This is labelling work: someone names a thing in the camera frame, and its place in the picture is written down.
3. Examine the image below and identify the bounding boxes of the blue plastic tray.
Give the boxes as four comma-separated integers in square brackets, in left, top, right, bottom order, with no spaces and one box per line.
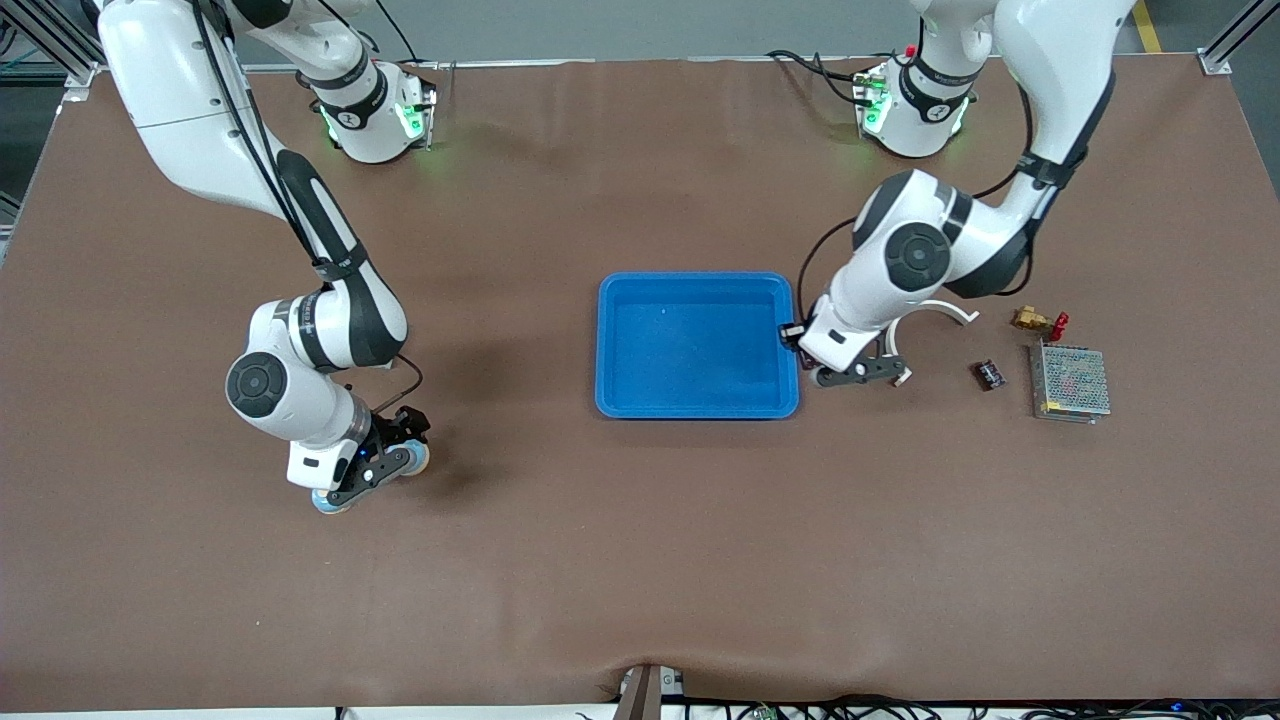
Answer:
[595,271,801,421]

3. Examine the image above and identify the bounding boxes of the white curved plastic clip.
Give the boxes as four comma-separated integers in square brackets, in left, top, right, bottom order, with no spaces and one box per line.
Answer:
[884,299,981,389]

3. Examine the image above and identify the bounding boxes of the perforated metal power supply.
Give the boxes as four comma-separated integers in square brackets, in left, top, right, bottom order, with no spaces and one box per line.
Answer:
[1028,340,1113,426]

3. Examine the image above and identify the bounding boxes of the brown table mat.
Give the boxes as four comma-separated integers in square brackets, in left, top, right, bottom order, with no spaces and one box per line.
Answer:
[0,56,1280,713]

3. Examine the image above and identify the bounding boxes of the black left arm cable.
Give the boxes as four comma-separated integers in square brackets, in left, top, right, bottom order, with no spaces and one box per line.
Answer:
[797,80,1036,326]

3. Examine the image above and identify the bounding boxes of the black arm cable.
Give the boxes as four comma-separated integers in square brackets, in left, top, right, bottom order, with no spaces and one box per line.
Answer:
[797,80,1036,326]
[188,0,426,416]

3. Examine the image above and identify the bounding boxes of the brass valve red handle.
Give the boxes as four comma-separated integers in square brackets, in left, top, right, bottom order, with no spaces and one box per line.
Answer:
[1010,306,1071,341]

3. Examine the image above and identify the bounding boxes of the black arm base cables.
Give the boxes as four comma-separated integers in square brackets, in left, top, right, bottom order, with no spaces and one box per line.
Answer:
[766,48,873,107]

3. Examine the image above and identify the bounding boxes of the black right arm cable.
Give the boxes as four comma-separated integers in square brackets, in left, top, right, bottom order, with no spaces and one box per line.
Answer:
[188,0,426,416]

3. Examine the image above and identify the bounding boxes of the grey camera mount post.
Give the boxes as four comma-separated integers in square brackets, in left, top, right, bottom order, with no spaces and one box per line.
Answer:
[612,663,687,720]

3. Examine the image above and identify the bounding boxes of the aluminium frame profile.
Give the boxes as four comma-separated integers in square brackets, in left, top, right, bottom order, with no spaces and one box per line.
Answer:
[0,0,103,101]
[1198,0,1280,77]

